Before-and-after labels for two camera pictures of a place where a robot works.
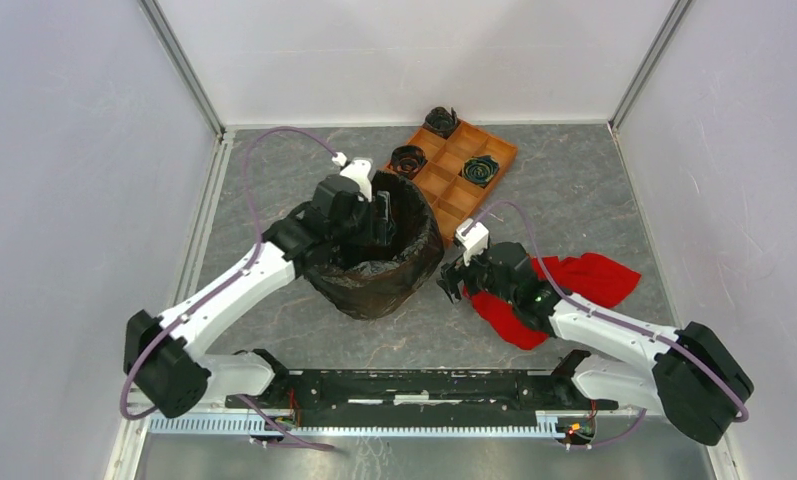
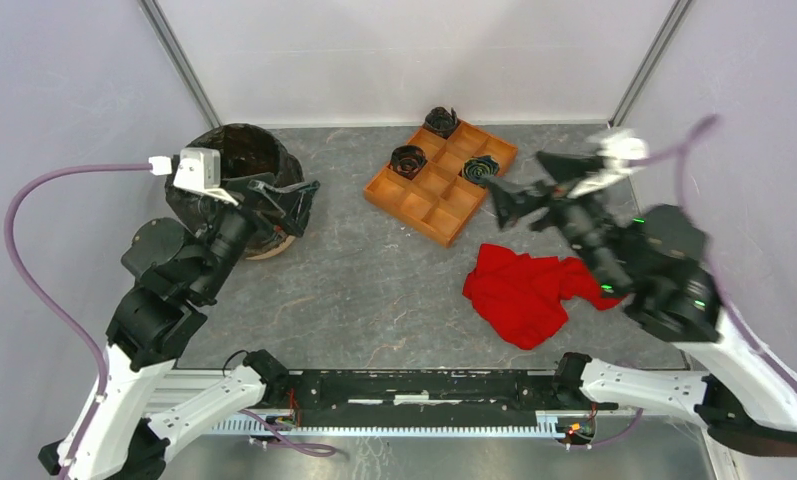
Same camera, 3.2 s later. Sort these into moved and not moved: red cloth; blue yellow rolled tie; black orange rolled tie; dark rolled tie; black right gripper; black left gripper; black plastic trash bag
Moved: black right gripper; black left gripper; black plastic trash bag
Not moved: dark rolled tie; red cloth; black orange rolled tie; blue yellow rolled tie
